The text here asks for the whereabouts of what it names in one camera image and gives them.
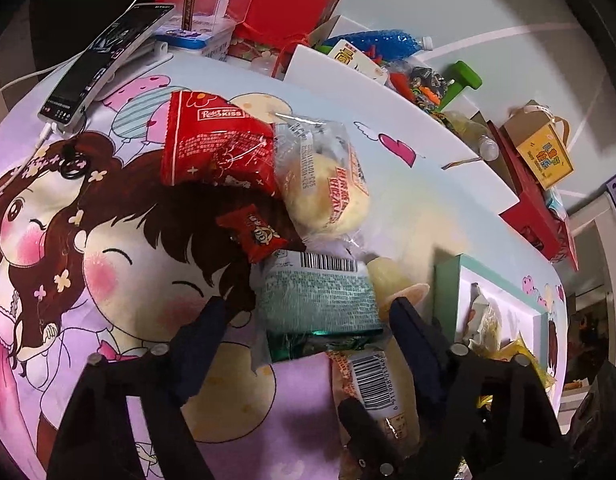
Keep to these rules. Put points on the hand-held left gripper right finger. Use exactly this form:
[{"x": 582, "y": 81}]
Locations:
[{"x": 410, "y": 335}]

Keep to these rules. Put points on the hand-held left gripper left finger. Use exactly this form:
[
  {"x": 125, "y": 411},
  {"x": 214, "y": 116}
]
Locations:
[{"x": 203, "y": 332}]

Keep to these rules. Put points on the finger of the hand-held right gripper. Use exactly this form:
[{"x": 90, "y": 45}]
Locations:
[{"x": 358, "y": 425}]

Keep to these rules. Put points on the orange printed bread packet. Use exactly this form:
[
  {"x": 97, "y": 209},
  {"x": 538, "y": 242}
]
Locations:
[{"x": 368, "y": 385}]

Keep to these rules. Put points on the yellow jelly cup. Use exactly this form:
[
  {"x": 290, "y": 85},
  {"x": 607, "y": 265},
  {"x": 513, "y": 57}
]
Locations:
[{"x": 393, "y": 280}]

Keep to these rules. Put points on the white black snack packet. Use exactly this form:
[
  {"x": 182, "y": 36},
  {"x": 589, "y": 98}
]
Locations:
[{"x": 485, "y": 320}]

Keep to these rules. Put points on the green foil snack packet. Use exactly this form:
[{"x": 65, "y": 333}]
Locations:
[{"x": 318, "y": 300}]

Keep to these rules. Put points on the small red candy packet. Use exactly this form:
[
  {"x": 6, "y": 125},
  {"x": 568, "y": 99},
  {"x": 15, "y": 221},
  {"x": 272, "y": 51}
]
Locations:
[{"x": 250, "y": 232}]

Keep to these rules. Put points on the teal white tray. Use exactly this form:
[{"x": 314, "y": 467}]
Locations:
[{"x": 525, "y": 320}]

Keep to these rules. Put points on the clear bun packet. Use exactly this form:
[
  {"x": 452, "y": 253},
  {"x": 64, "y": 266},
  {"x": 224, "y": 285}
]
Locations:
[{"x": 323, "y": 185}]

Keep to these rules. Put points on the large red snack packet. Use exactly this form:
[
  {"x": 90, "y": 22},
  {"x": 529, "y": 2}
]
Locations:
[{"x": 213, "y": 145}]

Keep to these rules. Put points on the printed cartoon blanket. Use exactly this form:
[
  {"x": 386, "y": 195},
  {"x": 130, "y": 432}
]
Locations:
[{"x": 138, "y": 280}]

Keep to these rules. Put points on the dark red gift box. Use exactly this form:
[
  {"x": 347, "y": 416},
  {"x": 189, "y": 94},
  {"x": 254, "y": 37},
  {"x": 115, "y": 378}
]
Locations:
[{"x": 533, "y": 215}]

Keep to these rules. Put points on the red patterned box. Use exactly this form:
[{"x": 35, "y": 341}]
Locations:
[{"x": 568, "y": 245}]

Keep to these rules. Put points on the light blue packet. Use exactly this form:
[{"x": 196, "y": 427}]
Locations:
[{"x": 555, "y": 205}]

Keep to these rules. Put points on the white shelf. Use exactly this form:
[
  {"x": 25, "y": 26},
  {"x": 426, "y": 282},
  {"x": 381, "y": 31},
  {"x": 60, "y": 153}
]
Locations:
[{"x": 603, "y": 240}]

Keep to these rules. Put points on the clear plastic bottle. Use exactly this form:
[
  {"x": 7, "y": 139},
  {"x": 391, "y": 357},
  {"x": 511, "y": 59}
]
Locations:
[{"x": 480, "y": 140}]

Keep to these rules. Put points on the white cardboard box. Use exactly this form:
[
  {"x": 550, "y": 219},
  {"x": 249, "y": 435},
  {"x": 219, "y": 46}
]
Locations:
[{"x": 388, "y": 120}]

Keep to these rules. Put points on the bag of colourful toys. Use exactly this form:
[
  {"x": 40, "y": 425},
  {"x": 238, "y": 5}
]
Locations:
[{"x": 420, "y": 82}]

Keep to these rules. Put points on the green toy hammer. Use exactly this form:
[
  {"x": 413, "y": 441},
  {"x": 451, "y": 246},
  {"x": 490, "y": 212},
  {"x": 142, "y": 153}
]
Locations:
[{"x": 463, "y": 80}]

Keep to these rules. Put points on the yellow white carton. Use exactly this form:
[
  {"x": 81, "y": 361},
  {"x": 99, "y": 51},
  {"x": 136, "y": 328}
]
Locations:
[{"x": 358, "y": 60}]

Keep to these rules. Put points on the red floral gift bag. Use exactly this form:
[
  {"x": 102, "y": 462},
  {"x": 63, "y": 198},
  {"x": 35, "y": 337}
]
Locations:
[{"x": 258, "y": 52}]

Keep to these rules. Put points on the white blue tin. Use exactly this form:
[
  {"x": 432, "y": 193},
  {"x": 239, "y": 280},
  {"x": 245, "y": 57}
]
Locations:
[{"x": 198, "y": 42}]

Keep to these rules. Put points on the black smartphone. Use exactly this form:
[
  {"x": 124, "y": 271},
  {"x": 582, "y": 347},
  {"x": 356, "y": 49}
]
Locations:
[{"x": 108, "y": 55}]

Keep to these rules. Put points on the blue bead bottle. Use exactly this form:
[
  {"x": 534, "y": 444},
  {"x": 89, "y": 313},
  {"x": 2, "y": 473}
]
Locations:
[{"x": 373, "y": 41}]

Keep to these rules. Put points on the clear plastic box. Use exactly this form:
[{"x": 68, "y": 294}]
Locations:
[{"x": 203, "y": 7}]

